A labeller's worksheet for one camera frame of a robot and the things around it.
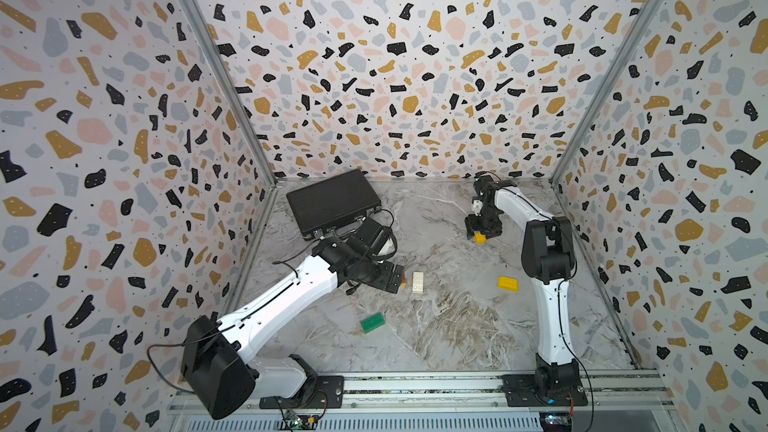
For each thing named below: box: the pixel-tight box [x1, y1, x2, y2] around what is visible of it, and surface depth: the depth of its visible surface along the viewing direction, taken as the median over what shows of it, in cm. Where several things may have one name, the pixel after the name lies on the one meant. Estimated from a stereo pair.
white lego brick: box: [412, 271, 424, 292], surface depth 94 cm
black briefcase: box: [286, 169, 381, 238], surface depth 111 cm
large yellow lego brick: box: [497, 276, 519, 292], surface depth 94 cm
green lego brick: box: [360, 312, 386, 334], surface depth 87 cm
